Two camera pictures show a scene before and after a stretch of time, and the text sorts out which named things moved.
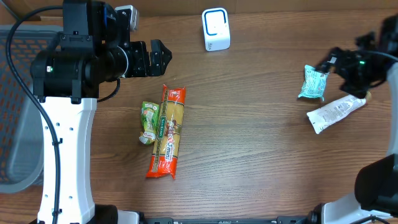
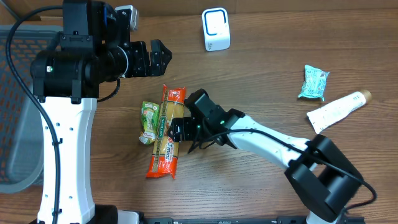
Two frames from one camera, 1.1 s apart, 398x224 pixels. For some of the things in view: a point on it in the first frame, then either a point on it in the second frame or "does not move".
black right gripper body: [337, 62] to [175, 130]
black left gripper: [137, 59] does not move
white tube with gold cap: [319, 118] does not move
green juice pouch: [149, 113] does not move
